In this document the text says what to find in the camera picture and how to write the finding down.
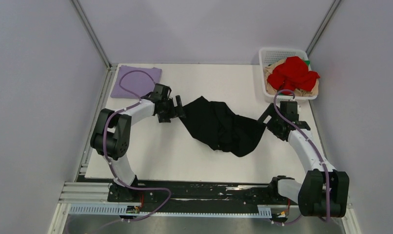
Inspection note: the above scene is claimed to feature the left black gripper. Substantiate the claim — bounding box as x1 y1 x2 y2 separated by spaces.
158 96 186 124

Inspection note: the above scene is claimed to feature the black t shirt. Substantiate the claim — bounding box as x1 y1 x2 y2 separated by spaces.
180 96 266 157

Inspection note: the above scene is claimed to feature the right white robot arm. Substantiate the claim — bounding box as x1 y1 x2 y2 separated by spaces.
258 101 350 218

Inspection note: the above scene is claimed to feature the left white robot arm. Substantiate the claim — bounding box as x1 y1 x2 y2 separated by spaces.
90 83 185 201

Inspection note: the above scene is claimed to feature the beige t shirt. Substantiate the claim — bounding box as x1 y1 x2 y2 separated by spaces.
263 58 319 98

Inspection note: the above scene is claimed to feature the red t shirt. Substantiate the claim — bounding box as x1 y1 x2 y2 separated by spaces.
267 56 321 92

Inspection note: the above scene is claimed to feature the folded purple t shirt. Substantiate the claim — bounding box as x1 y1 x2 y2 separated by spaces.
110 65 162 99

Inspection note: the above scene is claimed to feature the white plastic basket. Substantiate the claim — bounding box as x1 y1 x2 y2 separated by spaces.
258 47 320 102

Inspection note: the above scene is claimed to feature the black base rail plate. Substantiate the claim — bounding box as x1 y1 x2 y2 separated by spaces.
107 179 296 212

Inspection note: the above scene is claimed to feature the slotted cable duct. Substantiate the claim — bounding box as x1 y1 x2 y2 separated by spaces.
68 204 272 218

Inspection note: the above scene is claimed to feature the right aluminium corner post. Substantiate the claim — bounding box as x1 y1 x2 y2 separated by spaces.
306 0 343 56

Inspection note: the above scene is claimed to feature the aluminium corner post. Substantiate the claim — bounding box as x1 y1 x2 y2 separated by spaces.
306 0 343 56
70 0 112 70

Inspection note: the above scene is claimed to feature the aluminium frame rail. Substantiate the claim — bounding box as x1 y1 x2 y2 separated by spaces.
59 182 109 204

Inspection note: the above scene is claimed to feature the left aluminium corner post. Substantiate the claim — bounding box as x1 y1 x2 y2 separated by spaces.
70 0 112 70

